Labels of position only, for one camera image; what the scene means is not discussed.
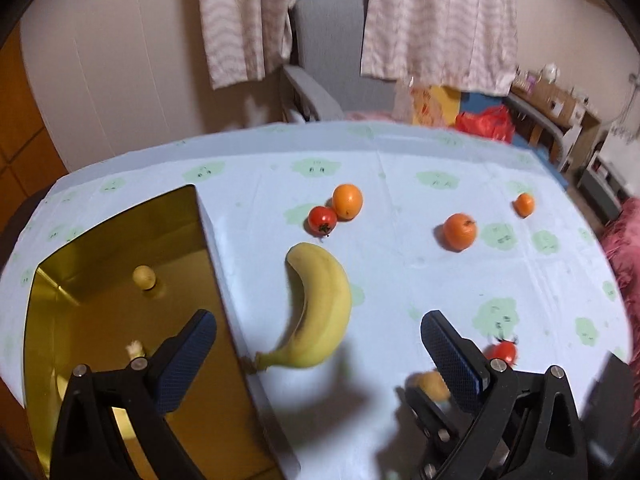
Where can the pink cloth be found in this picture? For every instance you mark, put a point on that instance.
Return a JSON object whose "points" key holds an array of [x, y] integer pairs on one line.
{"points": [[370, 116]]}

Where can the red plastic bag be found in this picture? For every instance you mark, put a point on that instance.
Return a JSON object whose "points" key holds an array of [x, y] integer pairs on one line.
{"points": [[485, 122]]}

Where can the red tomato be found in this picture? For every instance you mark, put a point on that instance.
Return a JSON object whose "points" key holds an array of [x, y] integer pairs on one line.
{"points": [[321, 220], [505, 352]]}

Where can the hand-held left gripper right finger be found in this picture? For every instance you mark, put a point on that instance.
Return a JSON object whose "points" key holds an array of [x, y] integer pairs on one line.
{"points": [[452, 360]]}

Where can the large orange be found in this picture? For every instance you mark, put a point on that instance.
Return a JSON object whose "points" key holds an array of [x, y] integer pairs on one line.
{"points": [[460, 231]]}

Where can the small round yellow fruit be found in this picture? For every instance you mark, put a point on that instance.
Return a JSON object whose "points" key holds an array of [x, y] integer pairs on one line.
{"points": [[430, 385], [143, 277]]}

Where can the pink fluffy blanket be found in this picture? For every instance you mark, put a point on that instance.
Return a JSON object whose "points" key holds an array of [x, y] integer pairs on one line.
{"points": [[625, 250]]}

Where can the smooth orange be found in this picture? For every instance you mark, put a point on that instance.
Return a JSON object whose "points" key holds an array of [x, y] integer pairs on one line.
{"points": [[347, 201]]}

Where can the light blue cloud-print tablecloth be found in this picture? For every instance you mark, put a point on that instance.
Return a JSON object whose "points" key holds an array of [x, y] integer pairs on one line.
{"points": [[425, 280]]}

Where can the plain yellow banana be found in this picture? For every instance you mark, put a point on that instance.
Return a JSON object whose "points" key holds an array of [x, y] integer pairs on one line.
{"points": [[320, 300]]}

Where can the wooden cabinet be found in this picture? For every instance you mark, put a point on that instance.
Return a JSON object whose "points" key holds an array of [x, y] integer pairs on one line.
{"points": [[25, 125]]}

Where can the grey metal frame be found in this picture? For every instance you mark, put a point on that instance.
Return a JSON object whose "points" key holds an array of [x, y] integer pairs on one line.
{"points": [[545, 127]]}

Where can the grey office chair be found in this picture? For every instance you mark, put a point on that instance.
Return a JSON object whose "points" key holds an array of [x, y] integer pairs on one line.
{"points": [[330, 35]]}

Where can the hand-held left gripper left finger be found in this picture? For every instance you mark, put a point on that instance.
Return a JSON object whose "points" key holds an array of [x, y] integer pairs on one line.
{"points": [[190, 355]]}

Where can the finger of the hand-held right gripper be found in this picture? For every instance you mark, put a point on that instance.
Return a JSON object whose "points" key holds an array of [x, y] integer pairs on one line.
{"points": [[435, 425]]}

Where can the pink wavy hanging garment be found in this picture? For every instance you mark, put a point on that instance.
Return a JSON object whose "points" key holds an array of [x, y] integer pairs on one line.
{"points": [[425, 20]]}

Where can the gold tin box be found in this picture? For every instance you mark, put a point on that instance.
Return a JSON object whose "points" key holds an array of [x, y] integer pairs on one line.
{"points": [[125, 240]]}

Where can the wooden shelf with clutter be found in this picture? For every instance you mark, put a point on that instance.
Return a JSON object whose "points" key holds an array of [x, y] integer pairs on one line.
{"points": [[560, 102]]}

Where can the yellow board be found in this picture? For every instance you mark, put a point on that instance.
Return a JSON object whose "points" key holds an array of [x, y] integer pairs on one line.
{"points": [[445, 102]]}

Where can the printed clear plastic bag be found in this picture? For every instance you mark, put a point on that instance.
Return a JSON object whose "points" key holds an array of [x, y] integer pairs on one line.
{"points": [[420, 105]]}

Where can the white cabinet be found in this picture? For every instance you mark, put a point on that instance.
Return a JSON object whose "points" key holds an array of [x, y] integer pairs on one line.
{"points": [[620, 155]]}

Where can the small mandarin orange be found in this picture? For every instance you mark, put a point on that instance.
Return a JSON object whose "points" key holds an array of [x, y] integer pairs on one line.
{"points": [[523, 205]]}

